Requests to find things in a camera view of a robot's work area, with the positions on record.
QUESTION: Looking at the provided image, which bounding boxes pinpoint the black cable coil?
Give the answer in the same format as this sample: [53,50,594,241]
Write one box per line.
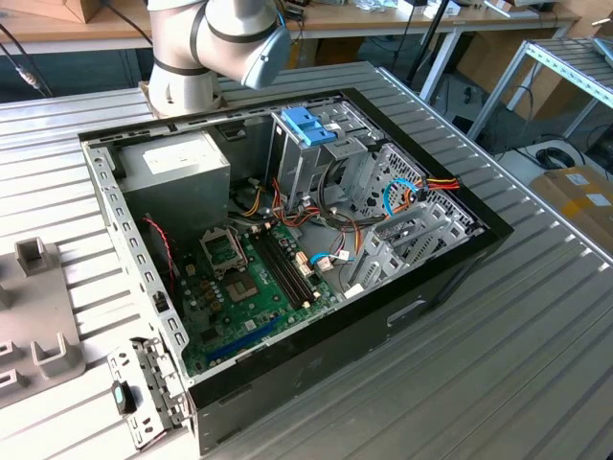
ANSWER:
[534,147,579,170]

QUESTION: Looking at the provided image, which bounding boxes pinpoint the blue plastic cage latch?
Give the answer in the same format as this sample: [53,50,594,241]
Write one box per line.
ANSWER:
[281,107,339,148]

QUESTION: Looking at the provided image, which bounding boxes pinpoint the white board connector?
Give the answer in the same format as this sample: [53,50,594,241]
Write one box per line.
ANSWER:
[294,251,315,282]

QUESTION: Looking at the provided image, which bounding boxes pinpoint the green motherboard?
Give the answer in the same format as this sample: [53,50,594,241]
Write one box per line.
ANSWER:
[174,222,339,379]

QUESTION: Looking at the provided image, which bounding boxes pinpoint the multicolour wire bundle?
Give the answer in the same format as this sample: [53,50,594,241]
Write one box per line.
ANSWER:
[228,175,366,264]

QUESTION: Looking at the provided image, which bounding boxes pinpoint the black stand pole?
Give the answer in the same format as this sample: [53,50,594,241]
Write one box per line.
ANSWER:
[404,0,454,88]

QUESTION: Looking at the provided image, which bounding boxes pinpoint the short blue board wire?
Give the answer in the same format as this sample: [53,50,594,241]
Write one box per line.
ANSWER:
[309,252,358,270]

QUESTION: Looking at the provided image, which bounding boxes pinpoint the wooden desk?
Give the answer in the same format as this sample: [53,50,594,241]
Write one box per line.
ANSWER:
[0,0,583,104]

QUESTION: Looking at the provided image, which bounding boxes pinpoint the red black fan wire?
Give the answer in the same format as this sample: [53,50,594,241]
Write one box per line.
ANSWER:
[142,215,177,294]

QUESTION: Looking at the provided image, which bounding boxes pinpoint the grey metal disk bay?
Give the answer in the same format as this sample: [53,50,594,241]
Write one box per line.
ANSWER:
[342,142,485,301]

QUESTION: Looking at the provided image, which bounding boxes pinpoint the grey power supply unit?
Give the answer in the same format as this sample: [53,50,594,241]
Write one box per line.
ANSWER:
[117,129,232,241]

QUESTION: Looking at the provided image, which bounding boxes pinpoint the black open PC case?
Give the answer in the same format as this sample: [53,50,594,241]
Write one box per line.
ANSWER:
[78,87,514,456]

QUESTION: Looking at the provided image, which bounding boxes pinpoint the black RAM slot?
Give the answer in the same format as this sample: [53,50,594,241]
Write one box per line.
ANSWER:
[264,229,314,304]
[250,232,301,310]
[257,231,307,307]
[271,228,321,301]

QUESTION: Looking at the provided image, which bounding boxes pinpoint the blue expansion slot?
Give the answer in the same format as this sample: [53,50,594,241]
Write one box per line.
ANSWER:
[205,313,283,364]

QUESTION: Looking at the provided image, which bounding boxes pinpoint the cardboard box with yellow tape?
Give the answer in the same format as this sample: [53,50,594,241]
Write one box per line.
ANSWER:
[529,166,613,243]

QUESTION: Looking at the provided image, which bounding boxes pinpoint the grey metal slat shelf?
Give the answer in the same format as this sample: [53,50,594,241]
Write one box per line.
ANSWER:
[466,36,613,141]

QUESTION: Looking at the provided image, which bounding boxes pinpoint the grey metal drive cage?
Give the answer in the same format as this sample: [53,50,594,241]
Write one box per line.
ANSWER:
[265,101,384,217]

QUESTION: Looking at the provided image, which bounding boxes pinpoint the metal expansion card bracket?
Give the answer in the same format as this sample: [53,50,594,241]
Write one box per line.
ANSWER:
[105,336,198,450]

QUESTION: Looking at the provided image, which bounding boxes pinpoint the brown cardboard box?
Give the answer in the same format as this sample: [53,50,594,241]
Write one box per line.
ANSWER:
[23,0,104,24]

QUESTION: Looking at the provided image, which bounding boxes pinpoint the metal socket cover frame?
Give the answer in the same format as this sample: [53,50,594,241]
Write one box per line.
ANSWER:
[198,228,250,280]

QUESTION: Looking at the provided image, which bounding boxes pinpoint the grey parts rack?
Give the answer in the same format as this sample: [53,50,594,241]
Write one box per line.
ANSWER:
[0,237,87,409]

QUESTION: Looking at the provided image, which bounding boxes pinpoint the CPU socket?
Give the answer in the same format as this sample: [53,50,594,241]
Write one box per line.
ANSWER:
[224,270,262,304]

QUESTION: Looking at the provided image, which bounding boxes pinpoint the black case latch knob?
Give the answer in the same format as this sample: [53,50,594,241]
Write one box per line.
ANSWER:
[110,380,139,415]

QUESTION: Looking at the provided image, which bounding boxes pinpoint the blue looped data wire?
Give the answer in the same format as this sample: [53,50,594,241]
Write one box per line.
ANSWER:
[381,176,425,218]

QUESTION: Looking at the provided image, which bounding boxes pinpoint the red orange yellow power wire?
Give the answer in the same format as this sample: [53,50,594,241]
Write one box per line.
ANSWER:
[404,174,461,213]

